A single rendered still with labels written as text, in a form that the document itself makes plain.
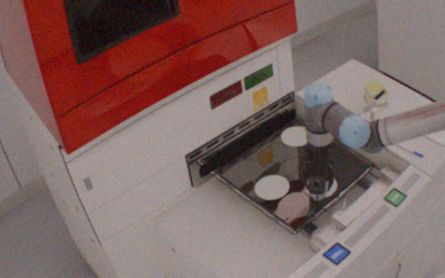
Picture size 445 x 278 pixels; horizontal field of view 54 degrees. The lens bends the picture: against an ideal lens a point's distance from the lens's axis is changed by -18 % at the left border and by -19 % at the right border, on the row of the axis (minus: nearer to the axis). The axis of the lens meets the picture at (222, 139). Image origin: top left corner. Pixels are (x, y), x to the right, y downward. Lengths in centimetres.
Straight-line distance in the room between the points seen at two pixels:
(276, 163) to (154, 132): 39
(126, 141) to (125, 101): 16
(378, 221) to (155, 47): 73
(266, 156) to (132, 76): 56
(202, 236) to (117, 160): 34
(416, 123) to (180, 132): 70
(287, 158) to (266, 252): 32
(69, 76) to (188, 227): 64
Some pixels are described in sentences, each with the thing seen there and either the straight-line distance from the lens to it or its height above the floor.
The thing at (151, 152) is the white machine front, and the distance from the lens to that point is 146.
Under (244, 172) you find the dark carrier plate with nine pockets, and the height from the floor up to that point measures 90.
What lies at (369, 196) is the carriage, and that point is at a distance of 151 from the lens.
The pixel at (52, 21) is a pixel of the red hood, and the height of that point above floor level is 158.
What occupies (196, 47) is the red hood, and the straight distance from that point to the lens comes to 135.
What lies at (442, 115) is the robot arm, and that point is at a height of 127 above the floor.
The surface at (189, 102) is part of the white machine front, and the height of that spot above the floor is 114.
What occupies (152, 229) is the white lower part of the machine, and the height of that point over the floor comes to 78.
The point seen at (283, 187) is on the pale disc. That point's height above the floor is 90.
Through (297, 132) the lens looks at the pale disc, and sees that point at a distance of 170.
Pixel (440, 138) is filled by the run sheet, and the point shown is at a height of 97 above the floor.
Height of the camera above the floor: 196
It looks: 38 degrees down
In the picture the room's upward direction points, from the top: 9 degrees counter-clockwise
